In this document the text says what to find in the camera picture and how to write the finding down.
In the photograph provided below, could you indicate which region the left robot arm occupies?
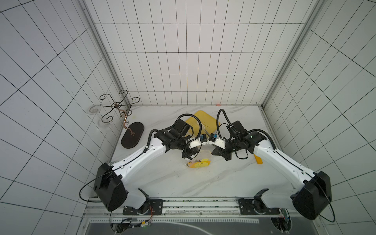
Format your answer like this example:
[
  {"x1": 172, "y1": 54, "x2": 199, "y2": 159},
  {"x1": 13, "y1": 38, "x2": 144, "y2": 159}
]
[{"x1": 94, "y1": 127, "x2": 199, "y2": 213}]

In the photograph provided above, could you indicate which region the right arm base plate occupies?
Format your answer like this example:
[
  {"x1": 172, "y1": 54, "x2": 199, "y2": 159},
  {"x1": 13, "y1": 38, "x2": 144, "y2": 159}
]
[{"x1": 238, "y1": 198, "x2": 281, "y2": 215}]

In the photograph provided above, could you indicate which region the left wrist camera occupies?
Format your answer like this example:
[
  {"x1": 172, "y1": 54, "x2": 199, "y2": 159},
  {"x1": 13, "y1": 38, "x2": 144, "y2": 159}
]
[{"x1": 189, "y1": 134, "x2": 208, "y2": 149}]

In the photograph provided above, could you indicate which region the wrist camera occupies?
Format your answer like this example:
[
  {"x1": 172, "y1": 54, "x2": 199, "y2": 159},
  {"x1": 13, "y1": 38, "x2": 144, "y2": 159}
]
[
  {"x1": 208, "y1": 133, "x2": 226, "y2": 149},
  {"x1": 189, "y1": 134, "x2": 208, "y2": 149}
]

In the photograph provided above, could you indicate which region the clear resealable zip bag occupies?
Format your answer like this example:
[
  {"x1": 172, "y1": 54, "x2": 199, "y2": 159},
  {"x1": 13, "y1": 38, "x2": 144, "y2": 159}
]
[{"x1": 187, "y1": 159, "x2": 211, "y2": 168}]

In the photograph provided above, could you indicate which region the yellow block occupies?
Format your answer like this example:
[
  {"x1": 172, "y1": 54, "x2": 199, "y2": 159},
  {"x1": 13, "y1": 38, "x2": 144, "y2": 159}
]
[{"x1": 254, "y1": 155, "x2": 263, "y2": 165}]

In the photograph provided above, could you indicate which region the aluminium mounting rail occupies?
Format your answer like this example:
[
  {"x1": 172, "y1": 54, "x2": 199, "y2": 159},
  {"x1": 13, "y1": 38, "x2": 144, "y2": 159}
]
[{"x1": 83, "y1": 197, "x2": 302, "y2": 220}]

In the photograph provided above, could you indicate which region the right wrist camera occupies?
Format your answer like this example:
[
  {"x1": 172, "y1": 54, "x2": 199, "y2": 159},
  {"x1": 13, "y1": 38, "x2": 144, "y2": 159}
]
[{"x1": 208, "y1": 133, "x2": 226, "y2": 149}]

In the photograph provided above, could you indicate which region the dark oval rack base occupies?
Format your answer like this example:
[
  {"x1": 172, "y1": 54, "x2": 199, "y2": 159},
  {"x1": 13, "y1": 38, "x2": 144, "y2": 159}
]
[{"x1": 120, "y1": 122, "x2": 145, "y2": 149}]

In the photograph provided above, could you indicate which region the clear glass on rack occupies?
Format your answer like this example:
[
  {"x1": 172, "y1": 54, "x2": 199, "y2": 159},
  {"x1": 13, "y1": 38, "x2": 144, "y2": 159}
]
[{"x1": 87, "y1": 105, "x2": 102, "y2": 115}]

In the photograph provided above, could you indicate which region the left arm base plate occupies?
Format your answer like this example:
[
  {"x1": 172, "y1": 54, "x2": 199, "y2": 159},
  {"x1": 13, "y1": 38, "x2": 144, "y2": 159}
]
[{"x1": 122, "y1": 199, "x2": 164, "y2": 216}]

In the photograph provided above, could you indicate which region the yellow plastic tray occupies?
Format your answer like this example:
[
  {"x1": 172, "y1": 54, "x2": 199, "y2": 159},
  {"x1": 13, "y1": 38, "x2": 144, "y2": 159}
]
[{"x1": 186, "y1": 110, "x2": 217, "y2": 137}]

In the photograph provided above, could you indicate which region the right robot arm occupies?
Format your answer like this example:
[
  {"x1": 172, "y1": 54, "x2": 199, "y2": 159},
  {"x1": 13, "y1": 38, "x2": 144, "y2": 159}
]
[{"x1": 212, "y1": 131, "x2": 332, "y2": 220}]

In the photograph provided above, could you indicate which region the metal scroll cup rack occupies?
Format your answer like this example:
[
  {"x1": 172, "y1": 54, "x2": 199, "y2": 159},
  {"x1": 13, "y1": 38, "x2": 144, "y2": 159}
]
[{"x1": 99, "y1": 90, "x2": 141, "y2": 129}]

